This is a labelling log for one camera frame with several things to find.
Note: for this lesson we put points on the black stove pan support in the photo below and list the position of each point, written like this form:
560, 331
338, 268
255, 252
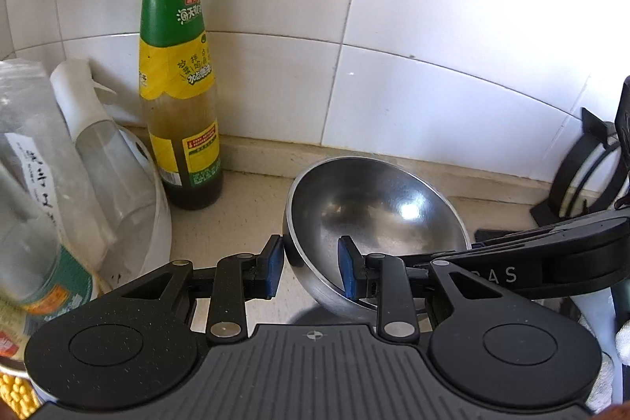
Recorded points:
598, 141

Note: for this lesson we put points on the yellow chenille mat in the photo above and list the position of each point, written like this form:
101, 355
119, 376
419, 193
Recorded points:
18, 398

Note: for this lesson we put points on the green yellow oyster sauce bottle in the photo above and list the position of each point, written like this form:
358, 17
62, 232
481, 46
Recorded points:
177, 86

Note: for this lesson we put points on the white spray bottle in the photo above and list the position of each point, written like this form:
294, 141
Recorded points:
119, 182

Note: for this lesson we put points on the gloved right hand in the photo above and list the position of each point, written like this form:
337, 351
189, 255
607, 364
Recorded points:
599, 316

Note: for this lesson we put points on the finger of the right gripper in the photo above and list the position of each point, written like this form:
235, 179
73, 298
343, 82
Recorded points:
492, 244
417, 260

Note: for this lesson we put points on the steel bowl stove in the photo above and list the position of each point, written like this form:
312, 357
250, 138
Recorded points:
383, 208

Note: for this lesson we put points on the white turntable tray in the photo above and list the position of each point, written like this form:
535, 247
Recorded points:
147, 232

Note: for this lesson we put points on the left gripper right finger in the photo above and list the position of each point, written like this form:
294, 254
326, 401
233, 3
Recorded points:
387, 279

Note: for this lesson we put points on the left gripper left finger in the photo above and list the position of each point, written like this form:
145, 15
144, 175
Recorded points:
235, 280

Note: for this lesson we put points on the purple label clear bottle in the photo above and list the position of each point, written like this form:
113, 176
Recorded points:
38, 273

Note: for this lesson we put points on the clear plastic bag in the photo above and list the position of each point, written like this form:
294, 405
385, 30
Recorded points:
37, 150

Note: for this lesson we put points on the yellow cap vinegar bottle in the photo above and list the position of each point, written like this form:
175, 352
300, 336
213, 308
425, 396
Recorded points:
16, 328

